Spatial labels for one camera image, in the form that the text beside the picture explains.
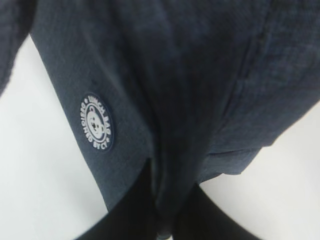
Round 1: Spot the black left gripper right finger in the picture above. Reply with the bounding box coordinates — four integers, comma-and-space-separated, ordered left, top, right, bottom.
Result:
172, 184, 258, 240

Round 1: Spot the dark navy lunch bag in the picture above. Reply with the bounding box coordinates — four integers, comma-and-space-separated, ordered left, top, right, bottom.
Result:
0, 0, 320, 239

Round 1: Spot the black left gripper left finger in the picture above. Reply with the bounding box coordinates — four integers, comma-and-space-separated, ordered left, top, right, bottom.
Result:
82, 159, 157, 240

